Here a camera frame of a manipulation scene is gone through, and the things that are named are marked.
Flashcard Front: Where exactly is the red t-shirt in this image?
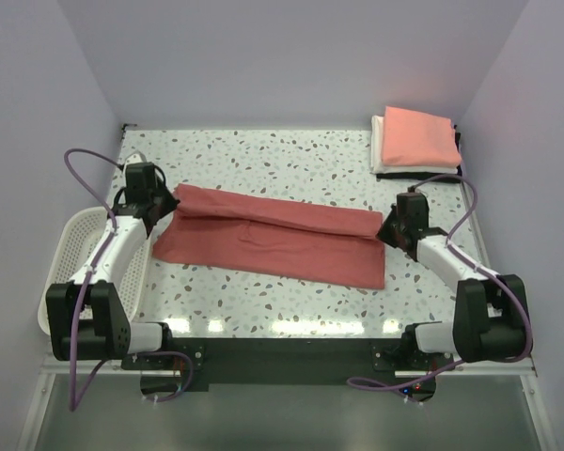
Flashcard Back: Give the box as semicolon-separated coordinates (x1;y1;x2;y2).
153;184;385;289

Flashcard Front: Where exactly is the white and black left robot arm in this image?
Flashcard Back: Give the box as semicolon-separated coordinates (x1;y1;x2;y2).
45;152;179;361

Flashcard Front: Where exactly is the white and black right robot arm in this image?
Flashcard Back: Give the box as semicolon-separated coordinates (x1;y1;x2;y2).
377;190;533;363

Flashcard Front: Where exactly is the folded black t-shirt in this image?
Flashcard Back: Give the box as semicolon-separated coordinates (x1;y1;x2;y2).
374;122;466;185

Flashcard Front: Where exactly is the white perforated plastic basket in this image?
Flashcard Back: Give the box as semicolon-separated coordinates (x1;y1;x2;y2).
38;207;151;335

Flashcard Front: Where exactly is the folded salmon pink t-shirt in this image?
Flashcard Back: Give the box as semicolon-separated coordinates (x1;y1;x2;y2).
381;106;462;169

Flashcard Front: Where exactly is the folded white t-shirt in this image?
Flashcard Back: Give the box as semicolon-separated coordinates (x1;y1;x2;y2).
370;116;458;176

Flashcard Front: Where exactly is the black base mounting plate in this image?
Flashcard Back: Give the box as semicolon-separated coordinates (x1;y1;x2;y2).
121;337;457;397

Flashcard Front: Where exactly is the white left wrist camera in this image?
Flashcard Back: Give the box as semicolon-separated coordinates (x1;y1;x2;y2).
123;151;147;165

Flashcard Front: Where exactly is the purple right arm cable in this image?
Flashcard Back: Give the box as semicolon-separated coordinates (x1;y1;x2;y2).
347;174;533;394

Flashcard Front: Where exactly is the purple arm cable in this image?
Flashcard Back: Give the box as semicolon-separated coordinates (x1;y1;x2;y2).
63;148;128;412
347;174;533;394

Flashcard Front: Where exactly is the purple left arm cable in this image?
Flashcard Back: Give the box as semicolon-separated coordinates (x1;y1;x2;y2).
63;148;128;412

